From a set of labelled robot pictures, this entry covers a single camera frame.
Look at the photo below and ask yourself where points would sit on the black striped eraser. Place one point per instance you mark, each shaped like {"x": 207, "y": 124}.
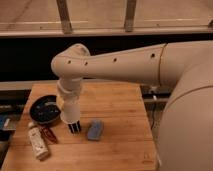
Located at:
{"x": 75, "y": 127}

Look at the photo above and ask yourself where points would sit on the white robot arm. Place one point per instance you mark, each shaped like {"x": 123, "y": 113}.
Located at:
{"x": 185, "y": 141}

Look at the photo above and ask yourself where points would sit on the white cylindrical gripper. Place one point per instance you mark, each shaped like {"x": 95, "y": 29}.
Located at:
{"x": 68, "y": 89}

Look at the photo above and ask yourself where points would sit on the white bottle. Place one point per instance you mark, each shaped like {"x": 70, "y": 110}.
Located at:
{"x": 39, "y": 146}

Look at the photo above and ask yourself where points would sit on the blue sponge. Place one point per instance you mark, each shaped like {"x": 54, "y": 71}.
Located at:
{"x": 95, "y": 130}

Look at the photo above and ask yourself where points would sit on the dark red toy boat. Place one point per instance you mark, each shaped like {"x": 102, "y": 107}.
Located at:
{"x": 47, "y": 132}

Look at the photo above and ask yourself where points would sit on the dark blue bowl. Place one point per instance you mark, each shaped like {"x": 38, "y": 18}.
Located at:
{"x": 44, "y": 110}

